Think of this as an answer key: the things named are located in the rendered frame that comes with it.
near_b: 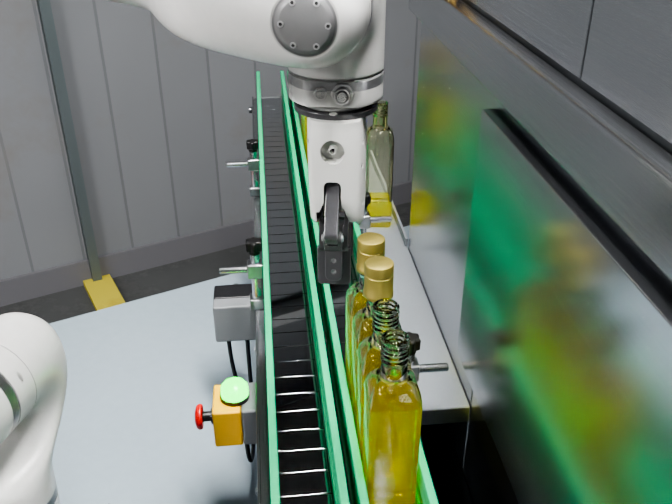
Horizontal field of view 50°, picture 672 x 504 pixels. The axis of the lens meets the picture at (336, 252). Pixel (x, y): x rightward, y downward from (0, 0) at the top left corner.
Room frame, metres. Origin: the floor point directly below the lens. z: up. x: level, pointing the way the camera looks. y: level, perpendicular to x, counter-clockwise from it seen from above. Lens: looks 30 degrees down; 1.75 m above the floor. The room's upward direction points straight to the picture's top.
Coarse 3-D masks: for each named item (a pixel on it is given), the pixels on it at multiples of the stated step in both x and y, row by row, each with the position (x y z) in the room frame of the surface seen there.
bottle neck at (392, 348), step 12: (384, 336) 0.60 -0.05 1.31; (396, 336) 0.60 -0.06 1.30; (408, 336) 0.60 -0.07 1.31; (384, 348) 0.59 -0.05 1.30; (396, 348) 0.58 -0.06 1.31; (408, 348) 0.59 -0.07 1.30; (384, 360) 0.59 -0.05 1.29; (396, 360) 0.58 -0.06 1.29; (408, 360) 0.59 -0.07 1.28; (384, 372) 0.59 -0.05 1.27; (396, 372) 0.58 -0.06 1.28
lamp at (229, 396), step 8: (224, 384) 0.87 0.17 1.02; (232, 384) 0.86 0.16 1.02; (240, 384) 0.86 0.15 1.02; (224, 392) 0.85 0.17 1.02; (232, 392) 0.85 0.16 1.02; (240, 392) 0.85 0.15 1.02; (248, 392) 0.87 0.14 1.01; (224, 400) 0.85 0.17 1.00; (232, 400) 0.85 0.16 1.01; (240, 400) 0.85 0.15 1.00
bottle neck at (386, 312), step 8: (376, 304) 0.65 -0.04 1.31; (384, 304) 0.66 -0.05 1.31; (392, 304) 0.66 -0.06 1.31; (376, 312) 0.64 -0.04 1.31; (384, 312) 0.64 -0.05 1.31; (392, 312) 0.64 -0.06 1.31; (376, 320) 0.64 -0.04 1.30; (384, 320) 0.64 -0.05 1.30; (392, 320) 0.64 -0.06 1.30; (376, 328) 0.64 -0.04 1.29; (384, 328) 0.64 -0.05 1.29; (392, 328) 0.64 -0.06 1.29; (376, 336) 0.64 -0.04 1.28; (376, 344) 0.64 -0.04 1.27
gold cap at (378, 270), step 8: (376, 256) 0.72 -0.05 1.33; (384, 256) 0.72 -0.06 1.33; (368, 264) 0.71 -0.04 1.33; (376, 264) 0.71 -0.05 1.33; (384, 264) 0.71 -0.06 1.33; (392, 264) 0.71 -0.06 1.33; (368, 272) 0.70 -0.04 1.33; (376, 272) 0.69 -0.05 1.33; (384, 272) 0.69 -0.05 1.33; (392, 272) 0.70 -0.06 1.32; (368, 280) 0.70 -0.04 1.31; (376, 280) 0.69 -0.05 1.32; (384, 280) 0.69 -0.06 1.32; (392, 280) 0.70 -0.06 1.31; (368, 288) 0.70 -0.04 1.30; (376, 288) 0.69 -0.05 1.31; (384, 288) 0.69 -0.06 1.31; (392, 288) 0.70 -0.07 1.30; (368, 296) 0.70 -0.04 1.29; (376, 296) 0.69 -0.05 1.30; (384, 296) 0.69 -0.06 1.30; (392, 296) 0.70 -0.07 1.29
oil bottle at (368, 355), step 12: (360, 348) 0.66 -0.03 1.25; (372, 348) 0.64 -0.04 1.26; (360, 360) 0.65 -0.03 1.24; (372, 360) 0.63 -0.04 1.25; (360, 372) 0.64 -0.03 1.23; (360, 384) 0.64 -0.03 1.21; (360, 396) 0.63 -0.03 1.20; (360, 408) 0.63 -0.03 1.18; (360, 420) 0.63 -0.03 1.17; (360, 432) 0.63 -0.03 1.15; (360, 444) 0.63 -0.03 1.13
